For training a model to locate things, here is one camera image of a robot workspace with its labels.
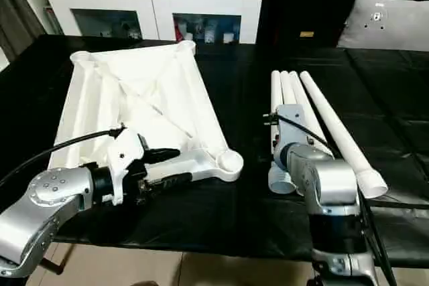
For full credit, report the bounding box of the white plastic table leg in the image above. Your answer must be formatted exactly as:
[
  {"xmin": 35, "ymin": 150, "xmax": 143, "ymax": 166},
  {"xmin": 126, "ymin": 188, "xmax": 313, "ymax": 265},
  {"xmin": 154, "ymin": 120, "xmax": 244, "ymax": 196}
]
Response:
[
  {"xmin": 289, "ymin": 70, "xmax": 336, "ymax": 161},
  {"xmin": 267, "ymin": 70, "xmax": 298, "ymax": 196},
  {"xmin": 300, "ymin": 70, "xmax": 389, "ymax": 199},
  {"xmin": 280, "ymin": 70, "xmax": 299, "ymax": 108}
]

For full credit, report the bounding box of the white plastic table top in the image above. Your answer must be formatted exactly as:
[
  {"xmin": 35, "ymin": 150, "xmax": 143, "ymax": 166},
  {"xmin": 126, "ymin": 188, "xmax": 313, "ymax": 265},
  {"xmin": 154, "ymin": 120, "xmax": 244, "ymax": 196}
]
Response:
[{"xmin": 46, "ymin": 40, "xmax": 245, "ymax": 183}]

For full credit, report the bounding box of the black cabinet with yellow label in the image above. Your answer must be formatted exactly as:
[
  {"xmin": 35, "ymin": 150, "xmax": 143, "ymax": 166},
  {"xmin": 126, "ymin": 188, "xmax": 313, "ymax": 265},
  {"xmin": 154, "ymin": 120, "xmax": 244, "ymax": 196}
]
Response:
[{"xmin": 256, "ymin": 0, "xmax": 359, "ymax": 48}]

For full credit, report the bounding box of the white sideboard with glass doors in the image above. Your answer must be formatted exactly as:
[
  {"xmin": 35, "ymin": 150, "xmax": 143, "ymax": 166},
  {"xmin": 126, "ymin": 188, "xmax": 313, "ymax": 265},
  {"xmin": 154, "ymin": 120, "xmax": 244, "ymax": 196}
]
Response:
[{"xmin": 40, "ymin": 0, "xmax": 264, "ymax": 45}]

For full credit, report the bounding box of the light grey cushion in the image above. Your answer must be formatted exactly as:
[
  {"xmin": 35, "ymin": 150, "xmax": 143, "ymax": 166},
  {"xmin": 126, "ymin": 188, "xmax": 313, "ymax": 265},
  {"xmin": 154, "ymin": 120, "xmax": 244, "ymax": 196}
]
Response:
[{"xmin": 336, "ymin": 0, "xmax": 429, "ymax": 49}]

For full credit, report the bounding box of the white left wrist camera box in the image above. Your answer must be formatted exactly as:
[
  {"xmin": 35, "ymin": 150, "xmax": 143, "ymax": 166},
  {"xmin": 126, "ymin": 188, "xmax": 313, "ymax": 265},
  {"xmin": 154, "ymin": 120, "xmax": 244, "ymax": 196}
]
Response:
[{"xmin": 106, "ymin": 129, "xmax": 147, "ymax": 207}]

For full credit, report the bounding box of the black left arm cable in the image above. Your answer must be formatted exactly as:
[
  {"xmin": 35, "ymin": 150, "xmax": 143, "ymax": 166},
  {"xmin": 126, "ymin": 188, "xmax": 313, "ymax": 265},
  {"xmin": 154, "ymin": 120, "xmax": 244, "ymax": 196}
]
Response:
[{"xmin": 0, "ymin": 125, "xmax": 127, "ymax": 188}]

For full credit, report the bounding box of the black metal frame bar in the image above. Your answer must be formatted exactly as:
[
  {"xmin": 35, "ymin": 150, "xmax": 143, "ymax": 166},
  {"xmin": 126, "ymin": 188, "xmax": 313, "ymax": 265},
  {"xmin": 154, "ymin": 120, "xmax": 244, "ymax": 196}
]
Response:
[{"xmin": 42, "ymin": 244, "xmax": 65, "ymax": 277}]

